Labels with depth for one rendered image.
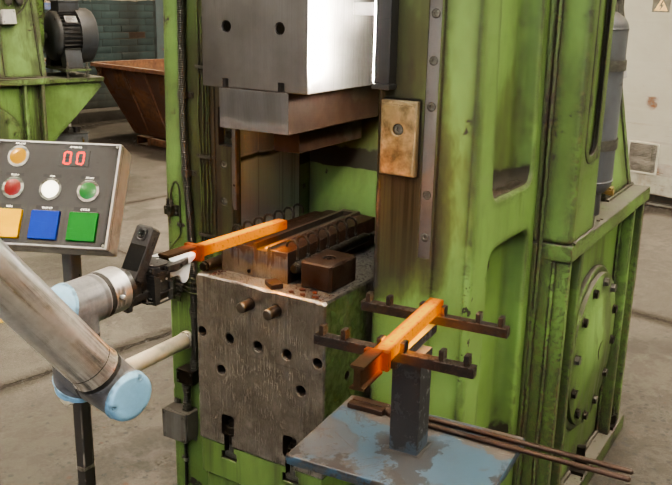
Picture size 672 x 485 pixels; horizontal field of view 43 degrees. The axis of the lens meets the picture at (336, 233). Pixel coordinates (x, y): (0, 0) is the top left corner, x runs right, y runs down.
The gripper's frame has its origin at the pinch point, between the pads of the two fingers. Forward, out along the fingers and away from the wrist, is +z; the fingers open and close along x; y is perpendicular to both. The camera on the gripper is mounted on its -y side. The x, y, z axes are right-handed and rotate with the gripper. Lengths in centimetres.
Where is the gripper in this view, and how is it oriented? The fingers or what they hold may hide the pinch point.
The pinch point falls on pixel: (187, 251)
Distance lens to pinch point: 182.6
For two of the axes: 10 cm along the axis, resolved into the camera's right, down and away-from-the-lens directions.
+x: 8.5, 1.7, -5.0
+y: -0.2, 9.6, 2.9
